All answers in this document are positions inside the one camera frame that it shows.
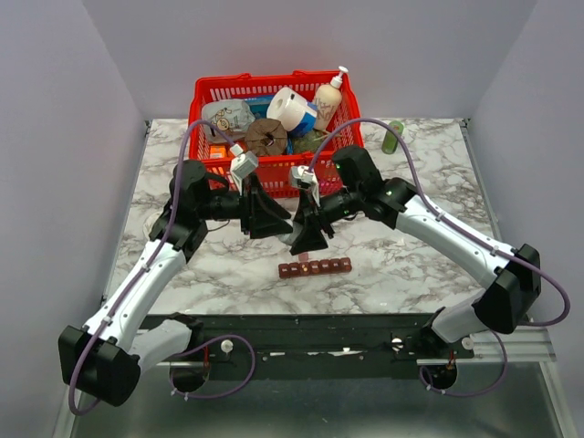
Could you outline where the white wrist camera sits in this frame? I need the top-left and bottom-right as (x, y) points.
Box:
(288, 165), (320, 205)
(230, 143), (258, 194)

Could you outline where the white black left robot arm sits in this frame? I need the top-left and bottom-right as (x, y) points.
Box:
(58, 152), (292, 415)

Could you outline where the green round vegetable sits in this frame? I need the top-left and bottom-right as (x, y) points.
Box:
(291, 130), (328, 154)

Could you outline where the grey cartoon snack bag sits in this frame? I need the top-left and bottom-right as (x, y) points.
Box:
(201, 99), (256, 144)

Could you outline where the green cylindrical can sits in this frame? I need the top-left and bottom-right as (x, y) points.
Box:
(381, 120), (404, 154)

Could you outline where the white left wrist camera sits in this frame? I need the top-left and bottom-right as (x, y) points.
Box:
(230, 143), (258, 194)

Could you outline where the white-capped pill bottle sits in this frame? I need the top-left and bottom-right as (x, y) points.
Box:
(279, 232), (297, 245)

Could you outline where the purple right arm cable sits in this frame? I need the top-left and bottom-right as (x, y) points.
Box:
(305, 117), (571, 398)

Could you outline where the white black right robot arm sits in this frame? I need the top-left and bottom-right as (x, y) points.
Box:
(287, 145), (541, 358)

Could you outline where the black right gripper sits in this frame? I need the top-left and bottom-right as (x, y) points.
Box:
(290, 185), (362, 256)

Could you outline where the cream pump lotion bottle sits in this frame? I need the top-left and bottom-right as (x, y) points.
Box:
(312, 66), (349, 131)

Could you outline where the red plastic shopping basket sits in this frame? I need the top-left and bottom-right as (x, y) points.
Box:
(188, 70), (360, 198)

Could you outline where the red weekly pill organizer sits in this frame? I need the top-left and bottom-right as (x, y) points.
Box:
(277, 255), (353, 279)

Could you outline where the blue package in basket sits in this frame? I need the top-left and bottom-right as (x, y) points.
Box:
(245, 95), (274, 119)

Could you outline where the orange small box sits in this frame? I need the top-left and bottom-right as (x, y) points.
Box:
(209, 144), (227, 160)

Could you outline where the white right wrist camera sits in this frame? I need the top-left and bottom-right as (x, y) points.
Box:
(288, 165), (320, 205)

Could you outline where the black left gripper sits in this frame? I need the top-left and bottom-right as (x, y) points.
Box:
(196, 172), (294, 240)

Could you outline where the white toilet paper roll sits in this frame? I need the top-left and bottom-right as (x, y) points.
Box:
(266, 87), (308, 131)

